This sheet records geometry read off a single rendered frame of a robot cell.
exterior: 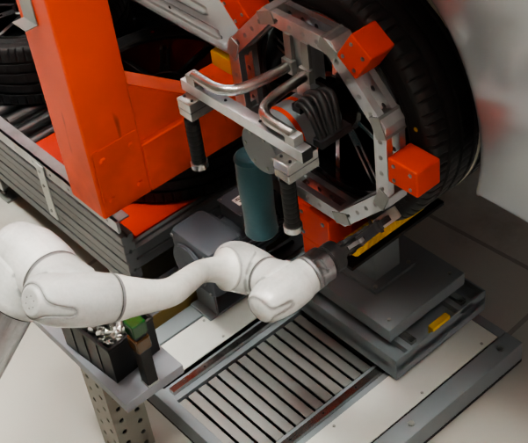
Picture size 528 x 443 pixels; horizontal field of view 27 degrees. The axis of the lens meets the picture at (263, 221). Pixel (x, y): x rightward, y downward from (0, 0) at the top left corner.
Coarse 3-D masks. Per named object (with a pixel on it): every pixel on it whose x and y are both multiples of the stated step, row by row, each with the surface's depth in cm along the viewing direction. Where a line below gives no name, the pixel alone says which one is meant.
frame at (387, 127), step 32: (288, 0) 250; (256, 32) 257; (288, 32) 247; (320, 32) 239; (256, 64) 275; (256, 96) 281; (384, 96) 239; (384, 128) 237; (384, 160) 244; (320, 192) 281; (384, 192) 250
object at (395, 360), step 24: (480, 288) 308; (312, 312) 315; (336, 312) 310; (432, 312) 306; (456, 312) 303; (480, 312) 311; (360, 336) 300; (408, 336) 296; (432, 336) 299; (384, 360) 297; (408, 360) 296
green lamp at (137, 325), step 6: (132, 318) 245; (138, 318) 245; (126, 324) 245; (132, 324) 244; (138, 324) 244; (144, 324) 245; (126, 330) 247; (132, 330) 244; (138, 330) 245; (144, 330) 246; (132, 336) 245; (138, 336) 245
